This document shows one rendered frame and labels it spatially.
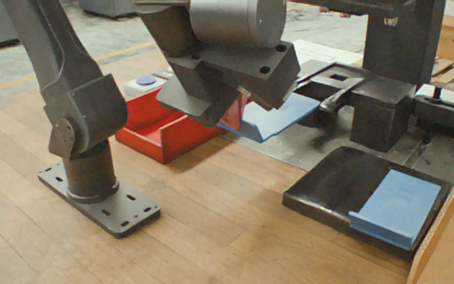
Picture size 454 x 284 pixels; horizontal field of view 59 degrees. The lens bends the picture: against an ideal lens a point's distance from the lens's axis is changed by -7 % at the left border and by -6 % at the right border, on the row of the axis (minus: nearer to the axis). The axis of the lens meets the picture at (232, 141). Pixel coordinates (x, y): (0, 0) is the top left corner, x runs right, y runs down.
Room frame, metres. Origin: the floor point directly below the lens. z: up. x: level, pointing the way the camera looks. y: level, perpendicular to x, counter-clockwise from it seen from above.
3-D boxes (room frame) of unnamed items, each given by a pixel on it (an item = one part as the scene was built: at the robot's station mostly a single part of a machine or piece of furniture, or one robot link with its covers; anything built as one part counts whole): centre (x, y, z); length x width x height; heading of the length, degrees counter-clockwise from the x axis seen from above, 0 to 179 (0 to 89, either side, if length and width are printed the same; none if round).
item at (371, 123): (0.66, -0.19, 0.94); 0.20 x 0.10 x 0.07; 51
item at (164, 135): (0.65, 0.07, 0.93); 0.25 x 0.12 x 0.06; 141
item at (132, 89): (0.78, 0.17, 0.90); 0.07 x 0.07 x 0.06; 51
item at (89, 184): (0.45, 0.18, 0.94); 0.20 x 0.07 x 0.08; 51
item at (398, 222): (0.39, -0.20, 0.93); 0.15 x 0.07 x 0.03; 143
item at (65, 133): (0.45, 0.17, 1.00); 0.09 x 0.06 x 0.06; 151
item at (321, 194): (0.44, -0.18, 0.91); 0.17 x 0.16 x 0.02; 51
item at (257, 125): (0.50, -0.05, 1.00); 0.15 x 0.07 x 0.03; 140
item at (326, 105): (0.57, -0.16, 0.98); 0.07 x 0.02 x 0.01; 141
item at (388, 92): (0.66, -0.19, 0.98); 0.20 x 0.10 x 0.01; 51
